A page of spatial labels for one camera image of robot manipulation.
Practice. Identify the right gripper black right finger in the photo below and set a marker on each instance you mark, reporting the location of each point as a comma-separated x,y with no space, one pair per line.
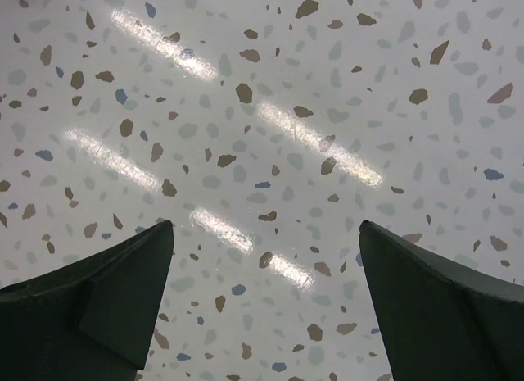
440,320

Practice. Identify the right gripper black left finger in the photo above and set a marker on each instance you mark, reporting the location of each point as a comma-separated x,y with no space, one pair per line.
91,320

